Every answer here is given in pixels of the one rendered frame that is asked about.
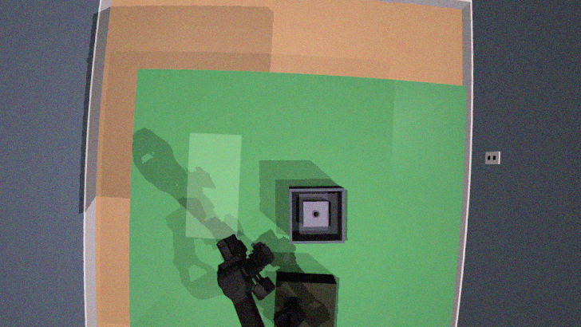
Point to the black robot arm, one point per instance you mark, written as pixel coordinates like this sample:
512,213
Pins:
235,280

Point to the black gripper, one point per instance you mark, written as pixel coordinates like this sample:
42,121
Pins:
263,286

